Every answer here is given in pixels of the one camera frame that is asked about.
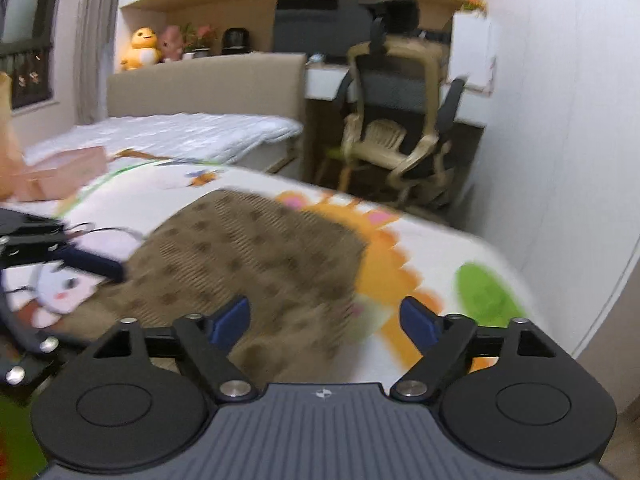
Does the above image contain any pink gift box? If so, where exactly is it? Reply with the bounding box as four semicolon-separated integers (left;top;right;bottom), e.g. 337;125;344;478
10;146;109;201

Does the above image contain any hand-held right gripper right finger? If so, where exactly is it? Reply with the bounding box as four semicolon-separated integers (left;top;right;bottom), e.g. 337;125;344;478
390;296;559;402

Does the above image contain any brown corduroy garment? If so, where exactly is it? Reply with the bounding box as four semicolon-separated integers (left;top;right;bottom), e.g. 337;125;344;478
60;189;371;386

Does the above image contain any beige mesh office chair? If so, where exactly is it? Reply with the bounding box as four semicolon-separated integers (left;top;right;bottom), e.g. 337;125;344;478
335;0;474;211

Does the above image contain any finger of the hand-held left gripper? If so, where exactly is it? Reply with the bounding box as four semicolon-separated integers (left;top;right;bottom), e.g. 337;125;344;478
0;209;126;284
0;290;91;388

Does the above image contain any white desk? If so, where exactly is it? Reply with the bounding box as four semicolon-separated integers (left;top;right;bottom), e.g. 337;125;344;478
305;62;489;129

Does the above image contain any white box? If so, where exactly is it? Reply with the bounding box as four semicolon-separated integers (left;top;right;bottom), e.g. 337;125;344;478
446;10;499;96

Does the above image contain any cartoon giraffe printed blanket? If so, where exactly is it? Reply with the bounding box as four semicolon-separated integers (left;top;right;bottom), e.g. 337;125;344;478
0;147;539;480

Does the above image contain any grey curtain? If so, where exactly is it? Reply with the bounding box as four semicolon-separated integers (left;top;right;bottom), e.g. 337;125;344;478
75;0;126;126

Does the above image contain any dark framed window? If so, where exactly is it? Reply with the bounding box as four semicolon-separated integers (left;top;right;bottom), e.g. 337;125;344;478
0;0;66;48

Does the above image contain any black computer monitor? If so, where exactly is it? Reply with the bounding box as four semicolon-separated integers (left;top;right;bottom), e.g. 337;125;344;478
272;0;371;66

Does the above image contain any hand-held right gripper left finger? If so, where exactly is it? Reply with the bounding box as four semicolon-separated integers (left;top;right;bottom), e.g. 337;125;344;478
85;295;259;404

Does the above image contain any beige tote bag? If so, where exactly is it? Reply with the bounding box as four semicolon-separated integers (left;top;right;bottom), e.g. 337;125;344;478
0;72;26;201

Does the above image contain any yellow plush duck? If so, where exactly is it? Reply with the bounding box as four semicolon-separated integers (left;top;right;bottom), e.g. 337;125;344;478
119;27;164;72

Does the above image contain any dark balcony railing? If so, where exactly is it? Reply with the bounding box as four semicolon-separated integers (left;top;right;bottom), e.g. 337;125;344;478
0;45;54;111

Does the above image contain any green stool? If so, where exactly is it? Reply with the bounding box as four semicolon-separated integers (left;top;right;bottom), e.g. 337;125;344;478
320;145;351;191

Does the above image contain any white quilted mattress pad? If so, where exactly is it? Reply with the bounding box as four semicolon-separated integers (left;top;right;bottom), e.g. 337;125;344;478
22;112;305;166

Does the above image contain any beige bed headboard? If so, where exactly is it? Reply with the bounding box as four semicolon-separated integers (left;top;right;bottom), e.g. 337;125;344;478
106;52;307;129

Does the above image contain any potted plant with pink flowers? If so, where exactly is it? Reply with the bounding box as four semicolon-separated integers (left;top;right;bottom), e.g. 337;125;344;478
181;22;219;60

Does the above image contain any black round appliance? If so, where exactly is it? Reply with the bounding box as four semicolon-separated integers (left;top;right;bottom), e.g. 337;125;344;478
221;27;251;56

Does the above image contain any pink plush toy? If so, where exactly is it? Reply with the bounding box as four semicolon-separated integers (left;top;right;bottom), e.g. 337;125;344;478
159;25;184;64

